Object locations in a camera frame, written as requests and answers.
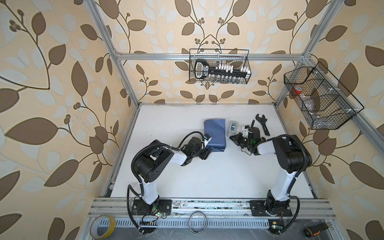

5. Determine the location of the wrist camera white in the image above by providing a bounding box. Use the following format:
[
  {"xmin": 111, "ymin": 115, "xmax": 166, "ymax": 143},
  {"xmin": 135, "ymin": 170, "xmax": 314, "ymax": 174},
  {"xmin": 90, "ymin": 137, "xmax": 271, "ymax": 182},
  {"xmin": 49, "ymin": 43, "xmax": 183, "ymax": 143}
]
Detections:
[
  {"xmin": 204, "ymin": 134, "xmax": 212, "ymax": 146},
  {"xmin": 242, "ymin": 127, "xmax": 249, "ymax": 138}
]

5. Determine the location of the right wire basket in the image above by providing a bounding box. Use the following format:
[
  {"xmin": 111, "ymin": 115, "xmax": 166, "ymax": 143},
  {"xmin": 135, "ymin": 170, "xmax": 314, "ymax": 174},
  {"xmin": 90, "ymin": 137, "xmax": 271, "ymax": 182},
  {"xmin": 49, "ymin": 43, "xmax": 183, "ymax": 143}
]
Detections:
[{"xmin": 284, "ymin": 62, "xmax": 364, "ymax": 130}]

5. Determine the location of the yellow tape roll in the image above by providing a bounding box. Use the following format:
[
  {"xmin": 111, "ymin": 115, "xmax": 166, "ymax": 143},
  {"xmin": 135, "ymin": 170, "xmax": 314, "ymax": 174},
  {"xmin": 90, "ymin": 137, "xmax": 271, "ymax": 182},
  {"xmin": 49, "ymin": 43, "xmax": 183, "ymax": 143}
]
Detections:
[{"xmin": 90, "ymin": 215, "xmax": 117, "ymax": 240}]

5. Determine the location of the grey ring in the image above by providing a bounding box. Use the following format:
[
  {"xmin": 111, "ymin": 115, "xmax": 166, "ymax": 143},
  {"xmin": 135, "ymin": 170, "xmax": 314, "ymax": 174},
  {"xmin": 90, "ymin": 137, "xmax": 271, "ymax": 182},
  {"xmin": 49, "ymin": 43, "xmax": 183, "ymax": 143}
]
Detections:
[{"xmin": 188, "ymin": 211, "xmax": 208, "ymax": 235}]

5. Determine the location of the black socket set rail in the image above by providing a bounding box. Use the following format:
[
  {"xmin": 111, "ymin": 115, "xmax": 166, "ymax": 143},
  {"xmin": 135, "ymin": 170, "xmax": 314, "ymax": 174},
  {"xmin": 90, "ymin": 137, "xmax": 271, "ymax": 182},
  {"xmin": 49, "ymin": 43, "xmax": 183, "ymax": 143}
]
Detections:
[{"xmin": 192, "ymin": 59, "xmax": 251, "ymax": 80}]

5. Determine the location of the wire basket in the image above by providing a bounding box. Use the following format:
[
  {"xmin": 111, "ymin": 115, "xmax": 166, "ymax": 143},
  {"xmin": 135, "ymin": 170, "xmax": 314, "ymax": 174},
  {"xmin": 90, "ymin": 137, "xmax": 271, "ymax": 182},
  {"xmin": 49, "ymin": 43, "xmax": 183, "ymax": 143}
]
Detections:
[
  {"xmin": 284, "ymin": 62, "xmax": 364, "ymax": 130},
  {"xmin": 189, "ymin": 48, "xmax": 252, "ymax": 85}
]

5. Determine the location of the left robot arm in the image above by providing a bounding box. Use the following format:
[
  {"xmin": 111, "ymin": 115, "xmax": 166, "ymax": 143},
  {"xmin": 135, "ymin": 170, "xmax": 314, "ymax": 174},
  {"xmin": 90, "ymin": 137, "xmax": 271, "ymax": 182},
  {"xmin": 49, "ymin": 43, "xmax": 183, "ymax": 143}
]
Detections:
[{"xmin": 128, "ymin": 131, "xmax": 212, "ymax": 213}]

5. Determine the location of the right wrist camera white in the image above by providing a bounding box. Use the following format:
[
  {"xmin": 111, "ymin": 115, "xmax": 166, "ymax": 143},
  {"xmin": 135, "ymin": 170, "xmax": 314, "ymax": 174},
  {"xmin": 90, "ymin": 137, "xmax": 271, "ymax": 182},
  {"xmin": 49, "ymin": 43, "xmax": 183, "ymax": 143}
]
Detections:
[{"xmin": 242, "ymin": 127, "xmax": 249, "ymax": 138}]

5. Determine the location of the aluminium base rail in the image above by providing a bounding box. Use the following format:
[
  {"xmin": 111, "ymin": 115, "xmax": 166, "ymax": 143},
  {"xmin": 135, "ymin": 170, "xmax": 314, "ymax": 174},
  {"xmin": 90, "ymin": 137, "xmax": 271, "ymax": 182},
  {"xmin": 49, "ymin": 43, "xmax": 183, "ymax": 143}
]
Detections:
[{"xmin": 85, "ymin": 198, "xmax": 338, "ymax": 230}]

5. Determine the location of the red capped plastic item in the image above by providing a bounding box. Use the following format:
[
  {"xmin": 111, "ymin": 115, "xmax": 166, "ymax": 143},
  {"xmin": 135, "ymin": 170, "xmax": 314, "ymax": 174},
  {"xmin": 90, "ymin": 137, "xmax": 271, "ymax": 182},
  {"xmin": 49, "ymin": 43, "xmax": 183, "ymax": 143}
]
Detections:
[{"xmin": 292, "ymin": 86, "xmax": 303, "ymax": 96}]

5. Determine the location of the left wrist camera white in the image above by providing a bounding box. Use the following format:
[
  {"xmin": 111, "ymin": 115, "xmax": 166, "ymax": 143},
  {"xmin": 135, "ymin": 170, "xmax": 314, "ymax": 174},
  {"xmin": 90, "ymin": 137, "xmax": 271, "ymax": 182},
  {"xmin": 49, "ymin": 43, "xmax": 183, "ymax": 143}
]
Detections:
[{"xmin": 204, "ymin": 134, "xmax": 212, "ymax": 146}]

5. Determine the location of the orange black screwdriver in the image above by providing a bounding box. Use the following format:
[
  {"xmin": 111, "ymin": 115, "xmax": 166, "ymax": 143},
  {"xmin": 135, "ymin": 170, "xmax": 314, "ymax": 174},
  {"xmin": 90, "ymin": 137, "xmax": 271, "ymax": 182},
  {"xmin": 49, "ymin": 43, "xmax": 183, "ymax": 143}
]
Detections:
[{"xmin": 303, "ymin": 223, "xmax": 333, "ymax": 238}]

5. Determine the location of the back wire basket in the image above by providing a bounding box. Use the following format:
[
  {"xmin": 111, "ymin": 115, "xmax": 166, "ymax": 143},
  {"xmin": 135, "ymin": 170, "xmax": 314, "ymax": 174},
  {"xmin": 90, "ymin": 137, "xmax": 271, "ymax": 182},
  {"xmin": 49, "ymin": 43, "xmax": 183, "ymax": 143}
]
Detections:
[{"xmin": 189, "ymin": 48, "xmax": 252, "ymax": 85}]

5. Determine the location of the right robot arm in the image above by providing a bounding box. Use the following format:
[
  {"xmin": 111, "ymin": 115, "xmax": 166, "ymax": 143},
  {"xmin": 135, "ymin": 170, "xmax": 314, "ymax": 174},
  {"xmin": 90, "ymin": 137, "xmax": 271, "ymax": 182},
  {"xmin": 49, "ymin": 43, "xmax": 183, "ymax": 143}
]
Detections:
[{"xmin": 230, "ymin": 128, "xmax": 312, "ymax": 217}]

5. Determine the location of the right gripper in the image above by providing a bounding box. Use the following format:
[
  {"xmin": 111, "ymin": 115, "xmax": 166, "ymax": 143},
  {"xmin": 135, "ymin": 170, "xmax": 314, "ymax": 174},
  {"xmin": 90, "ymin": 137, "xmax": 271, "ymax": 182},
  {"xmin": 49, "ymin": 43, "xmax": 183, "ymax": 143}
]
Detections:
[{"xmin": 230, "ymin": 132, "xmax": 252, "ymax": 148}]

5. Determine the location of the black adjustable wrench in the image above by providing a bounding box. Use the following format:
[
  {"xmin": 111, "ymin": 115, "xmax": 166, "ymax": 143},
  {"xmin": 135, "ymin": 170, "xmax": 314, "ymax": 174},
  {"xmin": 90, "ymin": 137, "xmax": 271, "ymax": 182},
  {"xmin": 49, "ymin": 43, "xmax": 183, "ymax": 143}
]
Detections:
[{"xmin": 256, "ymin": 114, "xmax": 270, "ymax": 137}]

